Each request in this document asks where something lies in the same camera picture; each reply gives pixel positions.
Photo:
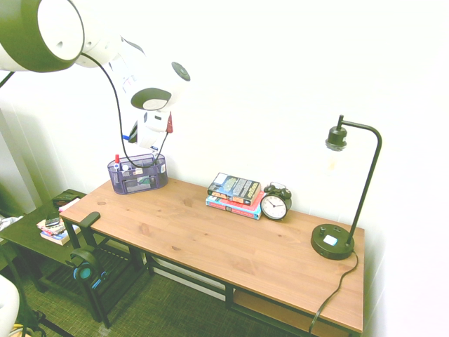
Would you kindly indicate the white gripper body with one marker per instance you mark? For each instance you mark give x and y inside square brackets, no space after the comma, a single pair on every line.
[151,128]

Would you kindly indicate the blue Super Pen marker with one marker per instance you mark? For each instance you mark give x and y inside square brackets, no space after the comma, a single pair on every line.
[130,138]

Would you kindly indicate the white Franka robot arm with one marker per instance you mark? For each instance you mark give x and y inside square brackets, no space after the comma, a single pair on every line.
[70,31]

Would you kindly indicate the red capped marker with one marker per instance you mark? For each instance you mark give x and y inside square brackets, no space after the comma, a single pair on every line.
[116,158]

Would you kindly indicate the red clip tag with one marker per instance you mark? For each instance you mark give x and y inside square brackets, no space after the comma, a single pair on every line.
[169,123]

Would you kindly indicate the purple mesh desk organizer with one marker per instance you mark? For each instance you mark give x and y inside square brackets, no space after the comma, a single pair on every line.
[138,177]

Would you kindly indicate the black Star Wars book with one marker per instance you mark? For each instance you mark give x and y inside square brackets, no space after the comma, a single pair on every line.
[234,188]

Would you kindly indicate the black headphone hanger clamp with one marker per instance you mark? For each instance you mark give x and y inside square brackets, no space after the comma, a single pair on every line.
[87,220]

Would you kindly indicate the pink and teal book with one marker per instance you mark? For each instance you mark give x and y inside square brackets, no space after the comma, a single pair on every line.
[242,208]

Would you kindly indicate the black mobile phone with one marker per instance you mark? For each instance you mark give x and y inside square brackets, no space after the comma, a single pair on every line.
[52,221]

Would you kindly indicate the stack of paperback books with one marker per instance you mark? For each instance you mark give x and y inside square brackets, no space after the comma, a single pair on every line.
[58,234]

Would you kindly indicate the dark slatted shelf rack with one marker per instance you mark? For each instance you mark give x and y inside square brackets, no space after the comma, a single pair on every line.
[94,259]

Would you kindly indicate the black twin bell alarm clock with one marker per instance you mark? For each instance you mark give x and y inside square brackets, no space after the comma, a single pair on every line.
[275,205]

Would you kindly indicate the wooden desk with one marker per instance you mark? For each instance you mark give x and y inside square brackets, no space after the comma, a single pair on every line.
[182,274]

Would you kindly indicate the black and blue headphones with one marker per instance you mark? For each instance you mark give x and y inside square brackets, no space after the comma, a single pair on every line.
[84,268]

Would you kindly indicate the dark side table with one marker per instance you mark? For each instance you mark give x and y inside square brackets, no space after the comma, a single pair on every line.
[24,231]

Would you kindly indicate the black desk lamp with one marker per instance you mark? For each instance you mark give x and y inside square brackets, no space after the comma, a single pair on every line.
[333,242]

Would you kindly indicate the wooden lower desk shelf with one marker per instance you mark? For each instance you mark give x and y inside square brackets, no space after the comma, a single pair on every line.
[280,312]

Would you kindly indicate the white rounded stand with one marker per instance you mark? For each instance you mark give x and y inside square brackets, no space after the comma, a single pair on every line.
[7,305]

